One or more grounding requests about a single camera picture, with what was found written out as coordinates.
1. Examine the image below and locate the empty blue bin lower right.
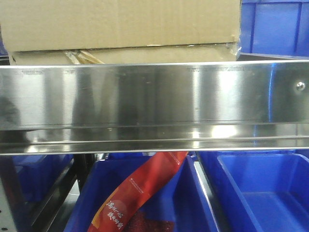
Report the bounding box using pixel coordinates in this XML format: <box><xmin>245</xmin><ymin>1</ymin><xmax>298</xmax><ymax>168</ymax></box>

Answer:
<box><xmin>199</xmin><ymin>151</ymin><xmax>309</xmax><ymax>232</ymax></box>

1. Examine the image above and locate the blue bin with snack bag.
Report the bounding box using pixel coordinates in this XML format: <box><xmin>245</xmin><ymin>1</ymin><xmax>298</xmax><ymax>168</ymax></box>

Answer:
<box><xmin>64</xmin><ymin>156</ymin><xmax>217</xmax><ymax>232</ymax></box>

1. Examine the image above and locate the blue bin lower left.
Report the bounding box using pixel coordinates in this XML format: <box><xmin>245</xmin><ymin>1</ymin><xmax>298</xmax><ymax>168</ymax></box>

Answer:
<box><xmin>13</xmin><ymin>154</ymin><xmax>73</xmax><ymax>202</ymax></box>

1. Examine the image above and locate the brown cardboard carton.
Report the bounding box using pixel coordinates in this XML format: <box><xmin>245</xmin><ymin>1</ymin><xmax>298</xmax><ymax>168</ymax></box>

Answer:
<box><xmin>0</xmin><ymin>0</ymin><xmax>241</xmax><ymax>65</ymax></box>

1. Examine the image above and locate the blue bin upper right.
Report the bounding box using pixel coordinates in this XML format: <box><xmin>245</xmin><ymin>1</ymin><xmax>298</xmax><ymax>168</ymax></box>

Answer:
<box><xmin>240</xmin><ymin>0</ymin><xmax>309</xmax><ymax>57</ymax></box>

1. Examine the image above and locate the stainless steel shelf rail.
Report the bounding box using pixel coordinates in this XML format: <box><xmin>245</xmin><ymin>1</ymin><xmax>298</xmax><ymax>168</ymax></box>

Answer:
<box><xmin>0</xmin><ymin>60</ymin><xmax>309</xmax><ymax>155</ymax></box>

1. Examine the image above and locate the red snack bag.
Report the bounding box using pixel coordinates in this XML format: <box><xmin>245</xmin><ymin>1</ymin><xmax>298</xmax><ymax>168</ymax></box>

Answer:
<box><xmin>87</xmin><ymin>151</ymin><xmax>188</xmax><ymax>232</ymax></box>

